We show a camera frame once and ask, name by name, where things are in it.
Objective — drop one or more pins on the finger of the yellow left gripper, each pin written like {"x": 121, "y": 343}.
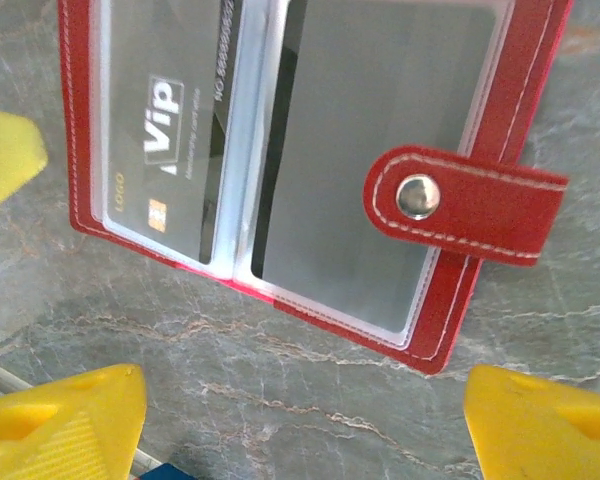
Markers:
{"x": 5, "y": 160}

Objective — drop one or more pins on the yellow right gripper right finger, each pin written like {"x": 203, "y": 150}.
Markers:
{"x": 540, "y": 440}

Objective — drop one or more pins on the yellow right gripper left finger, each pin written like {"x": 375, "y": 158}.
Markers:
{"x": 55, "y": 440}

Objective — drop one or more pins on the black VIP card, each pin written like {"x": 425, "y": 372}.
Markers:
{"x": 170, "y": 125}

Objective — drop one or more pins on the red card holder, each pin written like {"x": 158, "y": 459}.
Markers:
{"x": 480, "y": 210}

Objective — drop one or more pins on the plain dark card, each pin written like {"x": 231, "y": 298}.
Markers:
{"x": 355, "y": 150}

